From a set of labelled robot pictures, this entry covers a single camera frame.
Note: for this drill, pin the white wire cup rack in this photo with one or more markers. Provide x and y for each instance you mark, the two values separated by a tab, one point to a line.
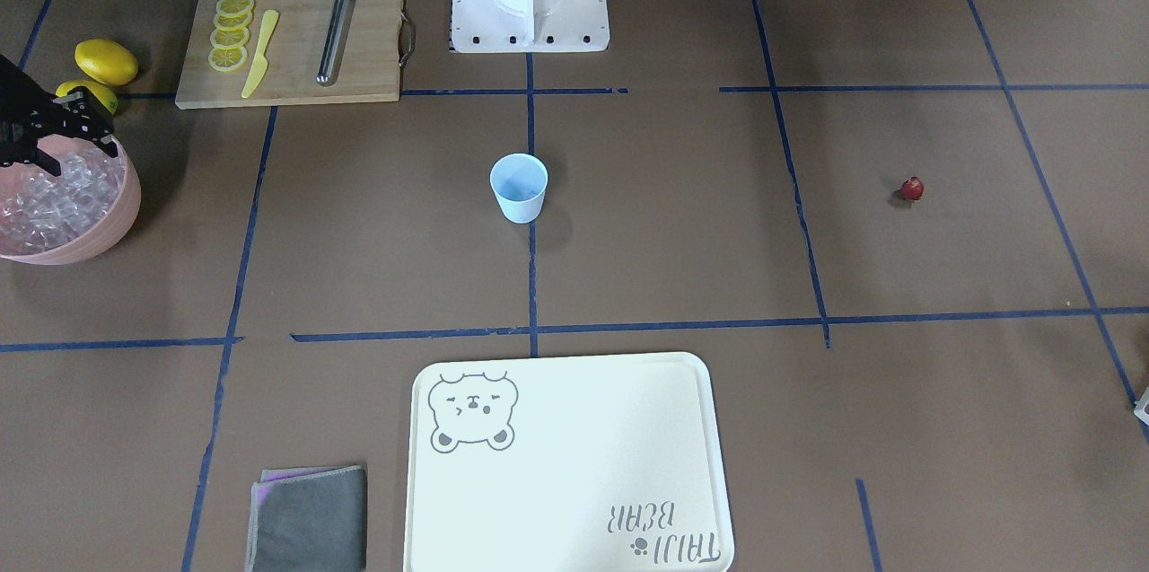
1141	408

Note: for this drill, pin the wooden cutting board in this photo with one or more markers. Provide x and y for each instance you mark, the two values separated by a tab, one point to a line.
369	68

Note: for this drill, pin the pink bowl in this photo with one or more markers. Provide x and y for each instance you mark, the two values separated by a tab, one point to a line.
105	234

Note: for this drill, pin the grey folded cloth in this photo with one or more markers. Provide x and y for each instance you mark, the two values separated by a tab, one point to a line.
308	519

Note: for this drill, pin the light blue plastic cup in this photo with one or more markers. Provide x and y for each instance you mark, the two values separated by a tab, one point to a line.
519	182

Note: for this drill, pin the yellow plastic knife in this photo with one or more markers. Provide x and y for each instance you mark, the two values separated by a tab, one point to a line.
259	63

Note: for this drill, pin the clear ice cubes pile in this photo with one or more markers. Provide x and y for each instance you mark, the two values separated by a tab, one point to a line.
41	213

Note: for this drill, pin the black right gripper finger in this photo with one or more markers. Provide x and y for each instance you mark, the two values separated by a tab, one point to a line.
47	163
105	141

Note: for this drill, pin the cream bear serving tray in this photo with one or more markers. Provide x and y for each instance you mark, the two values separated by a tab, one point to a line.
567	463

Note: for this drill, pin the whole lemon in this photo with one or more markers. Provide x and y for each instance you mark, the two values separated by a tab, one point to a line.
103	93
106	61

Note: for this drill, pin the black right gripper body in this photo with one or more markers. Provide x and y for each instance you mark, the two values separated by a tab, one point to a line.
20	108

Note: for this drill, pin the metal black-tipped stirrer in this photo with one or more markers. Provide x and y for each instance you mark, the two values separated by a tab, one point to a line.
331	53

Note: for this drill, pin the red strawberry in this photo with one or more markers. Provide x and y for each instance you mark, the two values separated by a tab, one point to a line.
912	189

